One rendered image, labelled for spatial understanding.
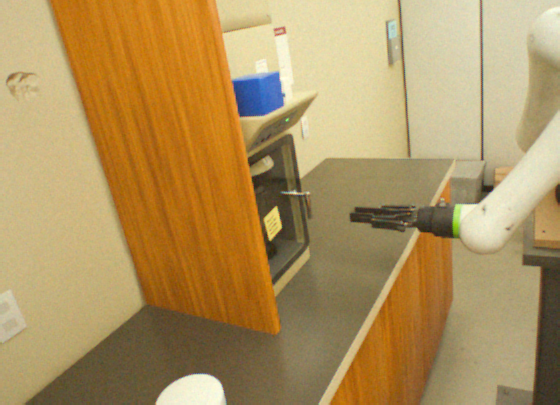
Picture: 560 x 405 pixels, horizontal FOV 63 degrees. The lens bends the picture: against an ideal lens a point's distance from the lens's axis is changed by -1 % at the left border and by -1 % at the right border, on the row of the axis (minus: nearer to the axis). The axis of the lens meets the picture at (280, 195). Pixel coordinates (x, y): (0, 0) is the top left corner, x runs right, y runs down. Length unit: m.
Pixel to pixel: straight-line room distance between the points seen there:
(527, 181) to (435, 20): 3.08
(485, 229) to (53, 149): 1.10
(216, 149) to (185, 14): 0.30
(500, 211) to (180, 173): 0.76
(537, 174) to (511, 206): 0.08
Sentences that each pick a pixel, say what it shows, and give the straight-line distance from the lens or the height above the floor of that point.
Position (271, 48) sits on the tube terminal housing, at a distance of 1.37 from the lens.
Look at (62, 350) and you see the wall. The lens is 1.46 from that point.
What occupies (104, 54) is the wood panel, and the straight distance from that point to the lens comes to 1.25.
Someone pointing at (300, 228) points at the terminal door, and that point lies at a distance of 1.49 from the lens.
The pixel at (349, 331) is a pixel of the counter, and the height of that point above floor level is 0.94.
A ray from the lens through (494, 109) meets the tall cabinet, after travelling 4.13.
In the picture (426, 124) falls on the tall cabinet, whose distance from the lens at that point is 4.25.
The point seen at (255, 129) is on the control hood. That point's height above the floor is 1.49.
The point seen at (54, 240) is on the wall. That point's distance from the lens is 1.37.
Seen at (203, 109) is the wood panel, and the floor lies 1.56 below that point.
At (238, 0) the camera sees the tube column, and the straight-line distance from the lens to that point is 1.27.
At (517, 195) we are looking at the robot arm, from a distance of 1.11.
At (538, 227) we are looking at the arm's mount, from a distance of 1.62.
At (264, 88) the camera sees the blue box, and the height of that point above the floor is 1.57.
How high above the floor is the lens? 1.73
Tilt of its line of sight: 21 degrees down
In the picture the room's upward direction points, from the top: 10 degrees counter-clockwise
